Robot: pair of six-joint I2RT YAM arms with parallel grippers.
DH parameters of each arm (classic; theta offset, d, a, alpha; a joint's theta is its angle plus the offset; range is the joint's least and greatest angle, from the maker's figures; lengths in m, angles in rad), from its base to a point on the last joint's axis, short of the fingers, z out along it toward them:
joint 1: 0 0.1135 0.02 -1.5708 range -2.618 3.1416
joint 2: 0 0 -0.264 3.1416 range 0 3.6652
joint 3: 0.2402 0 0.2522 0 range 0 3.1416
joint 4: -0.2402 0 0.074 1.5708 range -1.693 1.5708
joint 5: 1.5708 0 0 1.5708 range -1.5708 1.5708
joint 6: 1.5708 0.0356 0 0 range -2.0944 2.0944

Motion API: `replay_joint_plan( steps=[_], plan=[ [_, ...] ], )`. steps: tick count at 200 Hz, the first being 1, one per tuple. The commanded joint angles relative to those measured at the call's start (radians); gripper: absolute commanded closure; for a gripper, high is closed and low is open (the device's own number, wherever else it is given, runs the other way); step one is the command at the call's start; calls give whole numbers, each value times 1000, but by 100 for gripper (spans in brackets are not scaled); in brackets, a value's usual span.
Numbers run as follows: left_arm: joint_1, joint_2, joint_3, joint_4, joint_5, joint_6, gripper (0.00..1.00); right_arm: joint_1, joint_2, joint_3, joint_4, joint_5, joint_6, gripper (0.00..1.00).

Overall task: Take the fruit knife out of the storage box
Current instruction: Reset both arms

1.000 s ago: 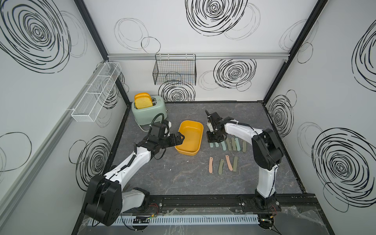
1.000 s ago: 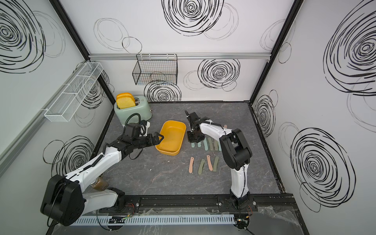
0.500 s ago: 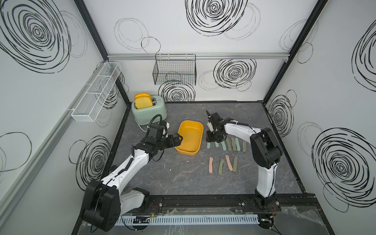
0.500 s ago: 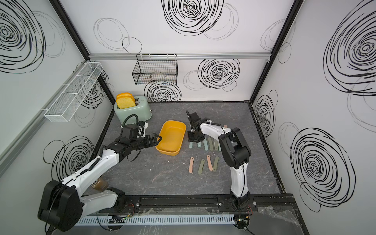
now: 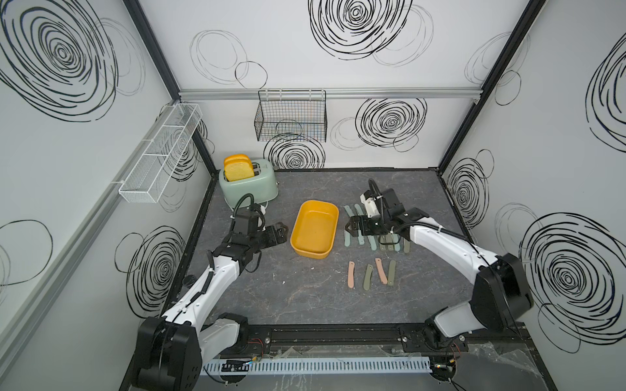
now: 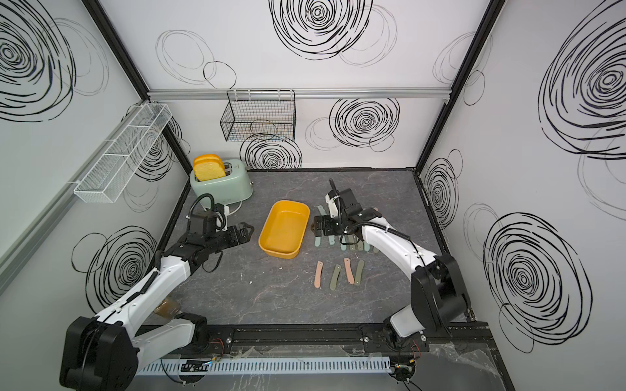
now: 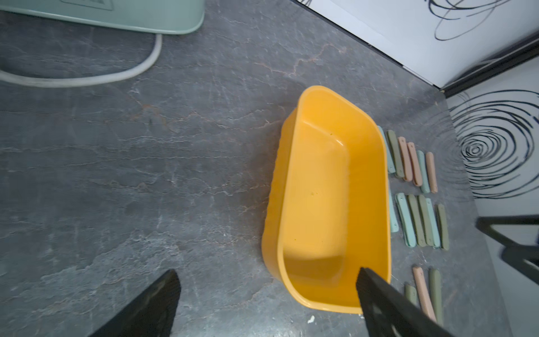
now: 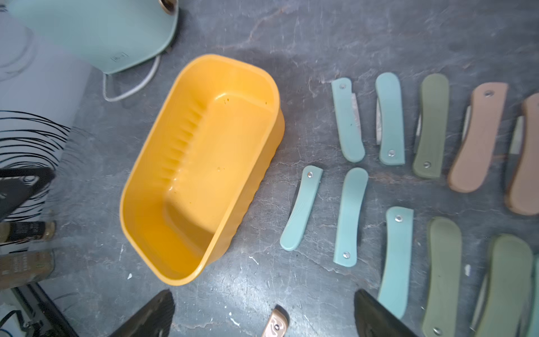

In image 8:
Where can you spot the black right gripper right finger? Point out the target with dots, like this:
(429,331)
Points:
(373,319)

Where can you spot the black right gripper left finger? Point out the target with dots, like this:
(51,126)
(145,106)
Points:
(153,319)

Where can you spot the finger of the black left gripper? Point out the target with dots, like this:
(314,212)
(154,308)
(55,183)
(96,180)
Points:
(15,192)

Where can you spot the light green fruit knife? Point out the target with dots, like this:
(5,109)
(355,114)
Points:
(393,292)

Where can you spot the green handled fruit knife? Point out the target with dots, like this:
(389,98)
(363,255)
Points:
(445,255)

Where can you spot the mint knife crosswise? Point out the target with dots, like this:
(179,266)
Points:
(506,287)

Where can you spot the extra mint knife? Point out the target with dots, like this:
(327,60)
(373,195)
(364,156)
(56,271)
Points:
(300,213)

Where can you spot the grey green fruit knife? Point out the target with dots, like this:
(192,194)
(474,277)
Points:
(390,120)

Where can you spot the brown fruit knife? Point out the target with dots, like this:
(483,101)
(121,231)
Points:
(521,172)

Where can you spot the dark grey green knife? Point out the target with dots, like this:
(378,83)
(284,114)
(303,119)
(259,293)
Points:
(431,132)

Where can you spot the yellow storage box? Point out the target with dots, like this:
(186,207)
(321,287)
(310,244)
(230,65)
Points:
(201,166)

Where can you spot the pink handled fruit knife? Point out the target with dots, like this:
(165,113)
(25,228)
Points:
(471,165)

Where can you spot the mint knife lone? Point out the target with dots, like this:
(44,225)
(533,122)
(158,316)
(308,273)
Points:
(532,328)

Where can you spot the dark lid spice jar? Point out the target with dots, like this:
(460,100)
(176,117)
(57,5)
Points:
(20,232)

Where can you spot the clear spice jar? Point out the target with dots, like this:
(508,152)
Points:
(26,267)

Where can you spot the mint green toaster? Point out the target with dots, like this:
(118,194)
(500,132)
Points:
(112,36)

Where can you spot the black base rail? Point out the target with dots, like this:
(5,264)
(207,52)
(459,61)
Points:
(37,314)

